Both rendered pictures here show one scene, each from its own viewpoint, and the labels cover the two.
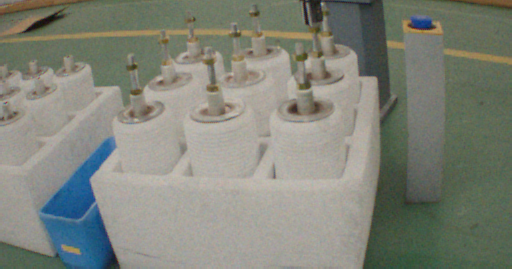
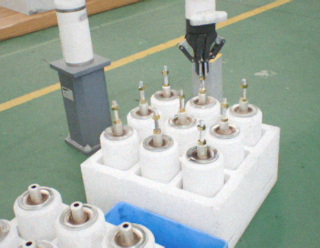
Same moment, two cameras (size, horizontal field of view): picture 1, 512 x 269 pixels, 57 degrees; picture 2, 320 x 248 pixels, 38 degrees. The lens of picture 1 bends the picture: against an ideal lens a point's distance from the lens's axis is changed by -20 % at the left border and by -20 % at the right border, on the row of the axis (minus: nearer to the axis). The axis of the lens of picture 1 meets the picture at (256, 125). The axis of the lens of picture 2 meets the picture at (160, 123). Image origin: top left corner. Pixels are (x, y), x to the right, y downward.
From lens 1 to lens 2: 121 cm
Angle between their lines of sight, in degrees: 65
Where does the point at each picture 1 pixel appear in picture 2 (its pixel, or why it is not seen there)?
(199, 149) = (239, 150)
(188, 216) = (247, 187)
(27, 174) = not seen: outside the picture
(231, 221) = (256, 175)
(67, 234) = not seen: outside the picture
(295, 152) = (258, 127)
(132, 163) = (220, 182)
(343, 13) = (93, 79)
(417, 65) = (215, 77)
